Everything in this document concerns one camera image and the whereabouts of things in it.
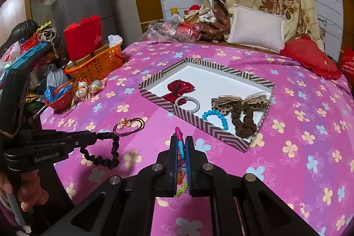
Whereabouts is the red paper bag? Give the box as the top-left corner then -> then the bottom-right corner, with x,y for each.
340,47 -> 354,84

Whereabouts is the lucky cat figurine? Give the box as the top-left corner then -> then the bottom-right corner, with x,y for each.
73,81 -> 90,103

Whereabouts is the blue bead bracelet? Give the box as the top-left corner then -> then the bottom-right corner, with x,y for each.
202,109 -> 230,131

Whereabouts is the red plastic basket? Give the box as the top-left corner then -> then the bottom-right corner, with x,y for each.
44,81 -> 74,112

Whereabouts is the red velvet hair bow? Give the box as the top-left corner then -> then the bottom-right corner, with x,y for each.
162,80 -> 195,104

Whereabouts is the brown hair tie with charm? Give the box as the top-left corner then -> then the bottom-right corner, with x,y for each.
112,117 -> 146,137

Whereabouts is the orange plastic basket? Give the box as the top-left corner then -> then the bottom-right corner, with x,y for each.
63,43 -> 123,81

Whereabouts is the striped black white tray box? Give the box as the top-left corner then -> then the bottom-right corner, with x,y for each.
139,58 -> 275,152

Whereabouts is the black fabric scrunchie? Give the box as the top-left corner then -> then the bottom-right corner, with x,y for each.
81,134 -> 119,170

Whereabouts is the red gift box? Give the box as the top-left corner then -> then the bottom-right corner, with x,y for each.
63,15 -> 102,61

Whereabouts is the leopard print hair bow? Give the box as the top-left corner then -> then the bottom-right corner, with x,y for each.
211,92 -> 269,116

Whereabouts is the grey refrigerator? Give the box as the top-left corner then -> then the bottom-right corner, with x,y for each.
51,0 -> 117,40

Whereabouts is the brown patterned cloth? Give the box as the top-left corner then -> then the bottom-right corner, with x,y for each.
199,0 -> 231,41

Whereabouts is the red cushion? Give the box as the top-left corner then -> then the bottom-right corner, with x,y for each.
280,36 -> 342,80

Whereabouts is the white tissue in basket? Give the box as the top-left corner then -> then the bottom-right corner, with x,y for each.
107,35 -> 123,47

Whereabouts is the colourful bead bracelet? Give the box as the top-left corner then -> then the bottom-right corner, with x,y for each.
174,126 -> 190,197

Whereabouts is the white small pillow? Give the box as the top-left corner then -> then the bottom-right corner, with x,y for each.
227,4 -> 286,54

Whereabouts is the pink floral bed sheet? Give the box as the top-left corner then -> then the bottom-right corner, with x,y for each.
41,42 -> 353,235

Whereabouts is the person's left hand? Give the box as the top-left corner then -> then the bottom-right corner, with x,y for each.
1,169 -> 49,212

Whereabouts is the wrapped egg ornament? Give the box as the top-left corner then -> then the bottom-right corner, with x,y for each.
89,79 -> 107,93

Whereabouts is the clear plastic bag of items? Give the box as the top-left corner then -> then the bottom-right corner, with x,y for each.
140,14 -> 200,43

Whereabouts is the brown scrunchie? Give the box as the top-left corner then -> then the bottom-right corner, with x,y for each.
231,107 -> 257,138

